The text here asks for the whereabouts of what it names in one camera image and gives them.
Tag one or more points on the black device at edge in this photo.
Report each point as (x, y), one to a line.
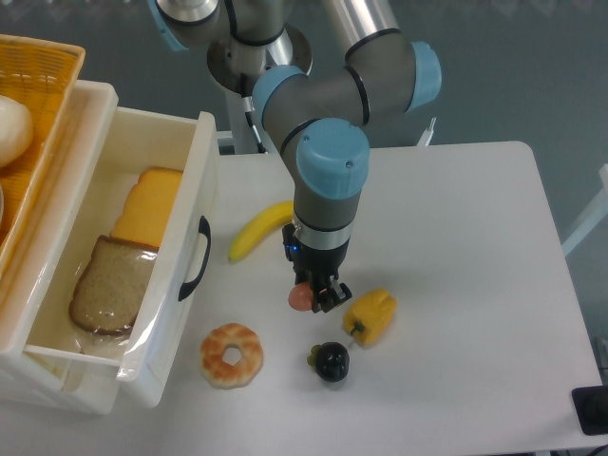
(591, 408)

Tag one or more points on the yellow banana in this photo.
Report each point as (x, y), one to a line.
(259, 227)

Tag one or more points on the orange wicker basket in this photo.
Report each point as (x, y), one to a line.
(40, 75)

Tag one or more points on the white drawer cabinet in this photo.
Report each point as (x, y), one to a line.
(25, 377)

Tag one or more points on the pinkish brown egg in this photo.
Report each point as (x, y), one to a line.
(301, 297)

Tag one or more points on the black drawer handle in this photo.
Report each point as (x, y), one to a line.
(198, 261)

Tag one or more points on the white bun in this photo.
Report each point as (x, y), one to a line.
(16, 130)

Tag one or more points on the yellow bell pepper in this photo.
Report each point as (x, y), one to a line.
(369, 316)

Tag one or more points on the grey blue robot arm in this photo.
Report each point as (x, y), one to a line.
(316, 126)

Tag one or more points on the white frame bracket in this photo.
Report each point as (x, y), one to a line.
(589, 218)

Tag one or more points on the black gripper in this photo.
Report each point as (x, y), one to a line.
(316, 267)

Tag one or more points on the white open drawer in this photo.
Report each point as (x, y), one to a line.
(139, 362)

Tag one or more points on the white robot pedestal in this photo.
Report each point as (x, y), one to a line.
(236, 67)

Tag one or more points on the brown bread slice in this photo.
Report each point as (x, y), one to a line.
(108, 295)

